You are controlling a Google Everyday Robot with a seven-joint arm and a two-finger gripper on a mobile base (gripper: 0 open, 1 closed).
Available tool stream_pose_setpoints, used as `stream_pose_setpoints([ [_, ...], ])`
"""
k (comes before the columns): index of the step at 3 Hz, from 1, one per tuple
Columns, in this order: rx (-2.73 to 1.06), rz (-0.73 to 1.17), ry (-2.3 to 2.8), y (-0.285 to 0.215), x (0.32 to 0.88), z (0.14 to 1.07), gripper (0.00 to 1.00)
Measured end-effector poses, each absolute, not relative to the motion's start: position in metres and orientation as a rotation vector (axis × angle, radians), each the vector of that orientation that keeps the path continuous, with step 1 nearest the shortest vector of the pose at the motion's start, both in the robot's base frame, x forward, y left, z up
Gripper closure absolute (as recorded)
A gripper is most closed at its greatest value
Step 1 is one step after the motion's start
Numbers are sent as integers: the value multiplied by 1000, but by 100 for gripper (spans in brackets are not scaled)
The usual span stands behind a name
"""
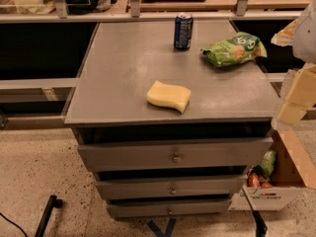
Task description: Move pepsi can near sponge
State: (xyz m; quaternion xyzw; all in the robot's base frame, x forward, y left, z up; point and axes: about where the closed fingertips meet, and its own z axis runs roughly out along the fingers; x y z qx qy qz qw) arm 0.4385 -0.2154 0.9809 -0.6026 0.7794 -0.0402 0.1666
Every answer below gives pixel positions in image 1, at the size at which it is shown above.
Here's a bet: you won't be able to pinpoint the black stand leg right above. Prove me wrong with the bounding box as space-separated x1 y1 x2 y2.
242 187 268 237

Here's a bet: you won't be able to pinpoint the green snack bag in box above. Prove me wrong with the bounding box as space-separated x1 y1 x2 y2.
260 149 277 177

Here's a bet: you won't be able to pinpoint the green chip bag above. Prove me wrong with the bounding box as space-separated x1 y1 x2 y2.
201 32 267 68

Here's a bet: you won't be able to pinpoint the grey drawer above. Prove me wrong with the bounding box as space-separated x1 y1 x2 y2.
107 199 231 219
78 137 273 172
96 175 246 200

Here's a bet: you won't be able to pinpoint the blue pepsi can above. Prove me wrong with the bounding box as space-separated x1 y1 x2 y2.
174 13 194 50

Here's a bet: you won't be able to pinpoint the black stand leg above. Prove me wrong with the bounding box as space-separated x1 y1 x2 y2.
35 195 63 237
242 187 268 237

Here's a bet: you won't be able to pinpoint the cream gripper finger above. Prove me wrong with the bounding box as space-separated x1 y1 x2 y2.
272 63 316 130
271 19 298 46

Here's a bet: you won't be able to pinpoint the top grey drawer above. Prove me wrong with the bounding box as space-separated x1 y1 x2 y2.
78 137 273 172

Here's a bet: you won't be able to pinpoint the grey drawer cabinet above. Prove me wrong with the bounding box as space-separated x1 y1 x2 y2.
65 21 277 205

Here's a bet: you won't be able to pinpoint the yellow sponge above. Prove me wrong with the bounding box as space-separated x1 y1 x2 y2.
146 80 191 114

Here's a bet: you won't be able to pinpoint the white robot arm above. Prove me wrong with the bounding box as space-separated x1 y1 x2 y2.
272 0 316 131

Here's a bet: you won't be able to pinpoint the orange snack bag in box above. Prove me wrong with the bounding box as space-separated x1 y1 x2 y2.
247 173 273 189

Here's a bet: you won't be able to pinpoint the black stand leg left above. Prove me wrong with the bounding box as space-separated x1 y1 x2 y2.
35 195 63 237

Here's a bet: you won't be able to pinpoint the bottom grey drawer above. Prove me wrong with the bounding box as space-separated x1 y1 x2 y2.
107 199 231 219

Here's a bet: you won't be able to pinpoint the cardboard box with snacks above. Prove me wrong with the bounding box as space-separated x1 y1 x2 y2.
229 129 316 210

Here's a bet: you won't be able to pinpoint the middle grey drawer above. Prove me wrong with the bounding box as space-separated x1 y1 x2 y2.
96 175 246 200

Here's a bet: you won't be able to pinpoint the black cable on floor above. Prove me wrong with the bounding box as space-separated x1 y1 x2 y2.
0 211 30 237

